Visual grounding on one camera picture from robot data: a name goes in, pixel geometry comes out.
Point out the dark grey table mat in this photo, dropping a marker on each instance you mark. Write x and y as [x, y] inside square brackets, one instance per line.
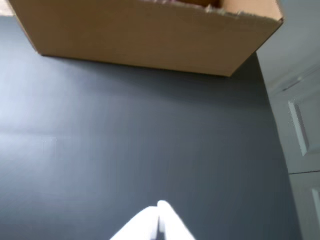
[100, 150]

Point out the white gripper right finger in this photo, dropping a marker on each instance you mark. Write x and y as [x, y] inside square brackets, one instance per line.
[172, 225]

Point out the brown cardboard box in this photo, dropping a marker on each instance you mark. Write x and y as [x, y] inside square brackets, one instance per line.
[150, 37]

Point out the white panelled cabinet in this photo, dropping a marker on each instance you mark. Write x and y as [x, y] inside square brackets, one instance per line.
[300, 125]

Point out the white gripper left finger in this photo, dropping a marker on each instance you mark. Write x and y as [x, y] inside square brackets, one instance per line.
[142, 225]

